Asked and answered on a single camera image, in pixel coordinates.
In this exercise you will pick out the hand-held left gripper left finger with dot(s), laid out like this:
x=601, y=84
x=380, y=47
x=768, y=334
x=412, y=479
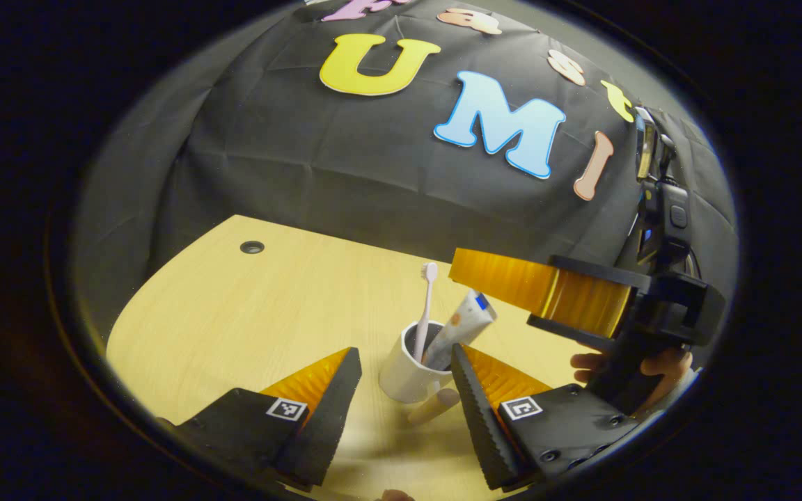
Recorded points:
x=331, y=410

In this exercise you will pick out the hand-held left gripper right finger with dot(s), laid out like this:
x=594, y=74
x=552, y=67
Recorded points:
x=474, y=410

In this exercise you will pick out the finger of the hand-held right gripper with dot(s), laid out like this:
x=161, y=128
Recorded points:
x=505, y=278
x=585, y=303

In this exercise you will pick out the white toothpaste tube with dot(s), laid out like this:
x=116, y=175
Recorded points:
x=460, y=327

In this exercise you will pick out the pale pink toothbrush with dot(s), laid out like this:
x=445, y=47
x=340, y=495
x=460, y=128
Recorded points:
x=426, y=306

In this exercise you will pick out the light wooden desktop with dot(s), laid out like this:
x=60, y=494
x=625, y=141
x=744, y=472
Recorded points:
x=255, y=327

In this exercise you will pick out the round black desk grommet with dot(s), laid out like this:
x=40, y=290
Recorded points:
x=252, y=247

